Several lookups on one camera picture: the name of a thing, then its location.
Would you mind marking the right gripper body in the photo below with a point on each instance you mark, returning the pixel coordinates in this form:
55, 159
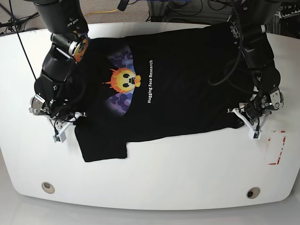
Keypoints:
59, 123

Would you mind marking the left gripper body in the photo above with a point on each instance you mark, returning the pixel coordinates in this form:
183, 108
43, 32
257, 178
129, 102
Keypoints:
252, 113

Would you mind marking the black T-shirt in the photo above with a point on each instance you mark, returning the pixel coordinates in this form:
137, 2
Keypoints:
146, 87

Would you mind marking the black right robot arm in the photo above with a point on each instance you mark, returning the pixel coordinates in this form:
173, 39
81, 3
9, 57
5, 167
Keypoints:
57, 89

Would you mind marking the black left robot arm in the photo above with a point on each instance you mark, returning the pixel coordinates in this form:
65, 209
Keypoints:
255, 57

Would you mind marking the red tape rectangle marking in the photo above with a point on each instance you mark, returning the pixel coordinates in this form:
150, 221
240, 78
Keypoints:
275, 146

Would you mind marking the white power strip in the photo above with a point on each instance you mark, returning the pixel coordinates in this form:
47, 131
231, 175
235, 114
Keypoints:
289, 11

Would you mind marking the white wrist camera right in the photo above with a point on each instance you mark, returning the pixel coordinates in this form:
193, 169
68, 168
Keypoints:
60, 136

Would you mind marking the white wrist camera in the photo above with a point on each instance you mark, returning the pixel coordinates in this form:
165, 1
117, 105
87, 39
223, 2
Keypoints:
255, 131
60, 136

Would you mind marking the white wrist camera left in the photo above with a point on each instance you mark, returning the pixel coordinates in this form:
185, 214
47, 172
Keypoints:
255, 131

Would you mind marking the left table cable grommet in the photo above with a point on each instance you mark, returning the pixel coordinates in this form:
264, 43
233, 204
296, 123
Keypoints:
48, 188

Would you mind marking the table cable grommet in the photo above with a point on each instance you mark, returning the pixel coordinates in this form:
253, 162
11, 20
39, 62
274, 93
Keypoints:
48, 188
253, 192

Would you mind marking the right table cable grommet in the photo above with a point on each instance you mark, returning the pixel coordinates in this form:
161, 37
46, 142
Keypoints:
253, 192

